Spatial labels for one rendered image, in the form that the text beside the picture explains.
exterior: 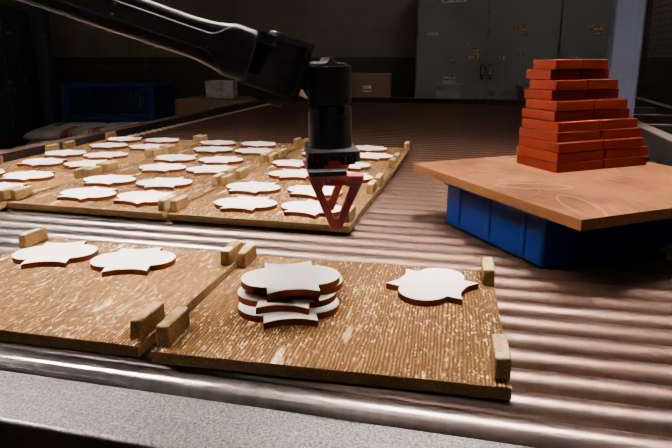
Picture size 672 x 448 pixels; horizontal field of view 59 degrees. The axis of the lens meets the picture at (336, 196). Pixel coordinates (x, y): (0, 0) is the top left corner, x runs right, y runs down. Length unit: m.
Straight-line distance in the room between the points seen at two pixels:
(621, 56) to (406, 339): 1.86
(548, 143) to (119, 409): 0.95
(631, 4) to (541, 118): 1.20
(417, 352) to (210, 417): 0.24
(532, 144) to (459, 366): 0.73
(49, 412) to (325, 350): 0.30
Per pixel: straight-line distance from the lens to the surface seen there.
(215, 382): 0.70
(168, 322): 0.75
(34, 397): 0.74
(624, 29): 2.45
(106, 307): 0.88
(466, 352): 0.73
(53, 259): 1.08
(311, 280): 0.81
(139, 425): 0.66
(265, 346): 0.73
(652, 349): 0.85
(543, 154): 1.30
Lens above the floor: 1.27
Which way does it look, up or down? 13 degrees down
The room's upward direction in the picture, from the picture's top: straight up
